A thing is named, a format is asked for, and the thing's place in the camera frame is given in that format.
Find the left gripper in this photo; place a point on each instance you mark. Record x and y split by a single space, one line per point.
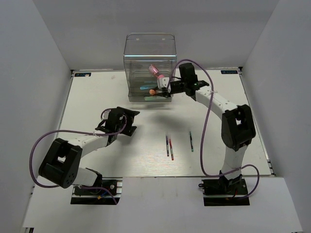
129 116

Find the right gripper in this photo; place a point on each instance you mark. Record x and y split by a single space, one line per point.
166 94

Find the orange capped highlighter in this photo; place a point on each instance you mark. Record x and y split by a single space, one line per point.
154 92

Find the blue eraser stick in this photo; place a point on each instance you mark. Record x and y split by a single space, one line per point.
146 87

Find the pink capped clip jar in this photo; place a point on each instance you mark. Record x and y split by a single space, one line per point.
155 72

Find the clear plastic drawer organizer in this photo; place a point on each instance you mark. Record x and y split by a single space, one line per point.
146 58

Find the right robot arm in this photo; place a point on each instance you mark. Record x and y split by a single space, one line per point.
237 125

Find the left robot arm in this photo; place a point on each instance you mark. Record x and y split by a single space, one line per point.
61 164

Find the purple pen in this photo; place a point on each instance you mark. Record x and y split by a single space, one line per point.
167 146

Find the red pen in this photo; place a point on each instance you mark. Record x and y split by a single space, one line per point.
171 149

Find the green pen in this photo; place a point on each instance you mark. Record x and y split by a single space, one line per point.
191 141

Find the left blue table label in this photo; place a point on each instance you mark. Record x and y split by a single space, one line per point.
82 74

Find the blue table label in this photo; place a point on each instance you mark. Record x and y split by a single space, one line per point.
82 74
229 71

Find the right blue table label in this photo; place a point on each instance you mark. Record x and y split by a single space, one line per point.
229 71

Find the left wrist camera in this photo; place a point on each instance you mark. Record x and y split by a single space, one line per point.
105 113

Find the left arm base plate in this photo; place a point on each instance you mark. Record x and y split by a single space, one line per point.
109 196

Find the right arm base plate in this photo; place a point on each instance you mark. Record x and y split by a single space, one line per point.
215 195

